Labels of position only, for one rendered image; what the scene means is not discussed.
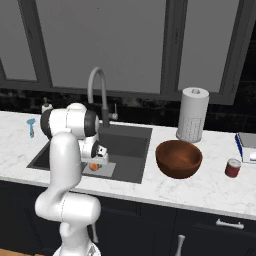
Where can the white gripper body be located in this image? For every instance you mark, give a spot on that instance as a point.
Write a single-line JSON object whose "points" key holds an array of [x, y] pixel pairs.
{"points": [[99, 160]]}

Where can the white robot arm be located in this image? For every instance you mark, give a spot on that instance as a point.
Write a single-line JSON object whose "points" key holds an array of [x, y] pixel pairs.
{"points": [[65, 166]]}

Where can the orange onion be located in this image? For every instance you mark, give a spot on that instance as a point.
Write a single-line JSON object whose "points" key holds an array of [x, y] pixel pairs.
{"points": [[94, 166]]}

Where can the dark grey sink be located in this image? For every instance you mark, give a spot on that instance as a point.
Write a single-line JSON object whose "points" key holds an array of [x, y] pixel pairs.
{"points": [[126, 150]]}

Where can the dark cupboard door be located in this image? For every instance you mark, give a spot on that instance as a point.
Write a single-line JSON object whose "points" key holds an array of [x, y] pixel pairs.
{"points": [[23, 216], [133, 230]]}

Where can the brown wooden bowl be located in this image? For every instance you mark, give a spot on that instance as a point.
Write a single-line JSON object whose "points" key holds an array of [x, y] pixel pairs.
{"points": [[178, 159]]}

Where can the grey curved tap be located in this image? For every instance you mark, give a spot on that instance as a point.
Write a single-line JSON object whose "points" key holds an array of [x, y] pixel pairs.
{"points": [[100, 90]]}

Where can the white soap dispenser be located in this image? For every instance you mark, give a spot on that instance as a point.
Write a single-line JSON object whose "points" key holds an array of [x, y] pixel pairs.
{"points": [[46, 106]]}

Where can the blue brush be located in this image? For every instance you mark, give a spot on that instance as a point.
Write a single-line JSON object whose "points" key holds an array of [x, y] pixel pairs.
{"points": [[31, 126]]}

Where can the white paper towel roll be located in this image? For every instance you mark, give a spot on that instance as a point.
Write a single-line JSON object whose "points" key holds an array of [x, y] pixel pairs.
{"points": [[192, 115]]}

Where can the grey framed window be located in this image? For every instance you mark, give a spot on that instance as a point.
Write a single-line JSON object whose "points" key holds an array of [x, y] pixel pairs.
{"points": [[133, 46]]}

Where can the red can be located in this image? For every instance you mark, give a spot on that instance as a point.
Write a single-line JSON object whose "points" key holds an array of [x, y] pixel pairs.
{"points": [[232, 168]]}

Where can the dark drawer front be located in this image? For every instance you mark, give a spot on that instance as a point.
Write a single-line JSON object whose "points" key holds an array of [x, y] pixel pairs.
{"points": [[216, 230]]}

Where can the blue and white box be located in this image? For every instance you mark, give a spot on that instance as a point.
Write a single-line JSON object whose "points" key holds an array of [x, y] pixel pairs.
{"points": [[246, 146]]}

